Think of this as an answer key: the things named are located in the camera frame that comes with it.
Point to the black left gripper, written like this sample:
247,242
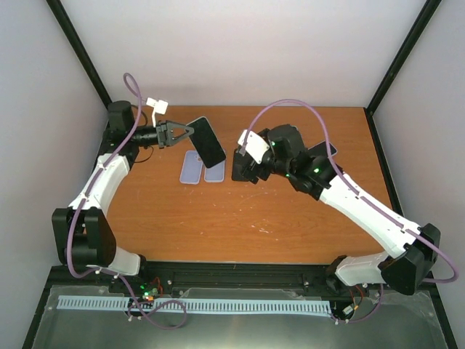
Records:
167,129

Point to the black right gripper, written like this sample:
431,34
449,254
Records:
261,174

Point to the black smartphone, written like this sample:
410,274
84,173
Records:
240,163

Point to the lavender phone case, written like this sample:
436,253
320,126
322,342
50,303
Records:
191,168
215,174

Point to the phone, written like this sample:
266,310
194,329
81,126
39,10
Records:
206,142
325,147

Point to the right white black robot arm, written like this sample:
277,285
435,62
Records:
409,250

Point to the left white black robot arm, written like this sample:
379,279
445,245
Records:
82,232

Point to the phone in blue case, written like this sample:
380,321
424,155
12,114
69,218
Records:
325,147

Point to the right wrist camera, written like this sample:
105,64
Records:
253,145

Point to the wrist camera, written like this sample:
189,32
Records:
253,145
158,107

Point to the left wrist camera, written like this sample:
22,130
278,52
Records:
158,107

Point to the light blue cable duct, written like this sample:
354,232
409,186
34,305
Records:
204,306

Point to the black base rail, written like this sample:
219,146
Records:
306,280

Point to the metal base plate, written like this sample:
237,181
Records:
387,320

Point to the black frame post left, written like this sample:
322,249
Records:
57,274

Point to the black frame post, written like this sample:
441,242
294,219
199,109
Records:
416,119
57,274

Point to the black frame post right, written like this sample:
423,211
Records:
416,119

